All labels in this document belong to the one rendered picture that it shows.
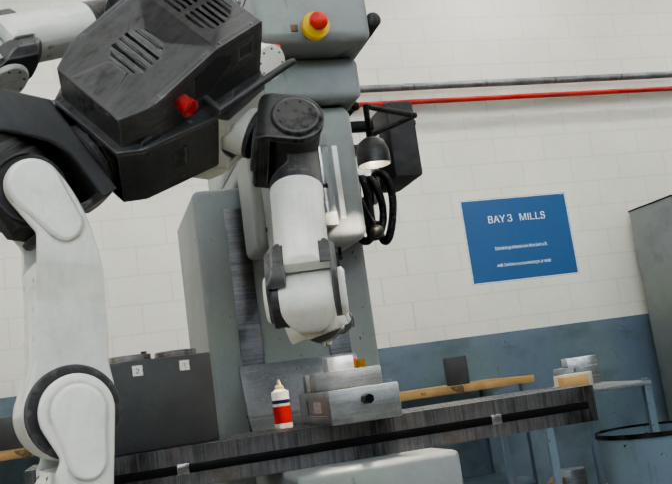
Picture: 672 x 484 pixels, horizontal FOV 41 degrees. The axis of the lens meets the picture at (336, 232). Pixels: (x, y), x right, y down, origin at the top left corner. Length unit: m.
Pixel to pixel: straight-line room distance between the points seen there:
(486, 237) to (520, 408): 4.88
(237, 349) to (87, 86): 1.10
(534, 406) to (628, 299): 5.34
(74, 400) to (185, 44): 0.57
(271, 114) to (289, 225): 0.20
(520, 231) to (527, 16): 1.80
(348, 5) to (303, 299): 0.84
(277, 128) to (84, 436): 0.56
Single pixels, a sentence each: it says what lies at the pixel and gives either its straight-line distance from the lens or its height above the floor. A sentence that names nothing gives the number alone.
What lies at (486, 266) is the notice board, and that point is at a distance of 6.87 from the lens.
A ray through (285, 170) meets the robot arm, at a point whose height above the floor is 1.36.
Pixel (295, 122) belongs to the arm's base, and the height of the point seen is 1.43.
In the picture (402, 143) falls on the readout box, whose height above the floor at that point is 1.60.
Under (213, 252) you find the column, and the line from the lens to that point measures 2.41.
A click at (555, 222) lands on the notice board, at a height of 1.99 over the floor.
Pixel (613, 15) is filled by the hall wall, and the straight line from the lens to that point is 8.07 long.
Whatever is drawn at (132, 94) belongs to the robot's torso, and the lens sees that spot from 1.44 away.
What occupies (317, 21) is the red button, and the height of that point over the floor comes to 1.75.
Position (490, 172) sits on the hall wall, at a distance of 7.05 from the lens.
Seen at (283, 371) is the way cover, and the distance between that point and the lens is 2.39.
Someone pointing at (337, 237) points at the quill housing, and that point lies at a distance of 2.01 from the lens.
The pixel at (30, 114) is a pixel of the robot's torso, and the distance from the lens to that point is 1.50.
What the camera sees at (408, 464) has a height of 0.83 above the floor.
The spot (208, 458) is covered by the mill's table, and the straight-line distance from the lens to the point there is 1.89.
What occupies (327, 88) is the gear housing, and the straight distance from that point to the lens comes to 2.05.
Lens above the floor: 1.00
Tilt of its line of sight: 9 degrees up
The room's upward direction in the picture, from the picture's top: 8 degrees counter-clockwise
